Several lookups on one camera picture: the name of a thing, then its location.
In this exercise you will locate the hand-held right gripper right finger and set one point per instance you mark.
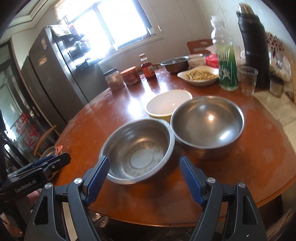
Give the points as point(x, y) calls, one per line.
point(192, 183)

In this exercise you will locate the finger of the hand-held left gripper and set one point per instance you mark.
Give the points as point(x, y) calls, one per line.
point(44, 163)
point(60, 161)

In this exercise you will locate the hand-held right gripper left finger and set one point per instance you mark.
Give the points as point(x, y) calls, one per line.
point(97, 178)

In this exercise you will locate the pink plastic plate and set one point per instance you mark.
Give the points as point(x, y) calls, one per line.
point(59, 149)

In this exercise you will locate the yellow shell-shaped plate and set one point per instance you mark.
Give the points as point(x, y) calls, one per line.
point(53, 175)

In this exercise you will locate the flat-bottomed steel bowl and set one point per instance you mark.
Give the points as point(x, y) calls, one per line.
point(138, 148)

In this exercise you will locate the round-bottomed steel bowl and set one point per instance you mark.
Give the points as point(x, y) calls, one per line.
point(208, 125)

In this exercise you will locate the person's left hand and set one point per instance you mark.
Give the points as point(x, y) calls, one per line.
point(33, 199)

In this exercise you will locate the yellow framed chair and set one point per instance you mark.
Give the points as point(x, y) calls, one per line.
point(45, 136)

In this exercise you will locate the glass door with red lettering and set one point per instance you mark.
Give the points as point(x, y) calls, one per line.
point(16, 111)

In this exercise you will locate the grey refrigerator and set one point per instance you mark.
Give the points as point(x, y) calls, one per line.
point(53, 81)

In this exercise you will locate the clear jar with black lid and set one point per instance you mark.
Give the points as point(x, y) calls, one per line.
point(113, 81)

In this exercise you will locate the white dish with food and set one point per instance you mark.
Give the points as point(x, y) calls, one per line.
point(198, 76)

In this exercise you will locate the red jar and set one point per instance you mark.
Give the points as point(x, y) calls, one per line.
point(131, 76)

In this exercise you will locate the clear plastic cup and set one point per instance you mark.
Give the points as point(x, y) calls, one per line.
point(248, 81)

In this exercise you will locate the brown sauce bottle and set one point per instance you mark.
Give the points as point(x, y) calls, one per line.
point(148, 70)

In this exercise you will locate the steel basin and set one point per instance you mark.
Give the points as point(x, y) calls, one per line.
point(174, 64)

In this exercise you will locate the green labelled plastic bottle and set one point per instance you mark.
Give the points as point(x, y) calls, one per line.
point(226, 67)

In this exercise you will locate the white patterned bowl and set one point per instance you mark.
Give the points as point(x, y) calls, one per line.
point(196, 61)

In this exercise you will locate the red tissue packet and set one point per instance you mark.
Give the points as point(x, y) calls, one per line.
point(211, 61)

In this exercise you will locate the brown wooden chair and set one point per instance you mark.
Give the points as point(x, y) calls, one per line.
point(198, 46)

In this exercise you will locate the black thermos flask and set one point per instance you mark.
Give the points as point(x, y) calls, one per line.
point(253, 46)

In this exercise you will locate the printed plastic bag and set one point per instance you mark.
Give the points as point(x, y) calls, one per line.
point(281, 60)

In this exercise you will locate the window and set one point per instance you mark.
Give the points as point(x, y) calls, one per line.
point(124, 20)

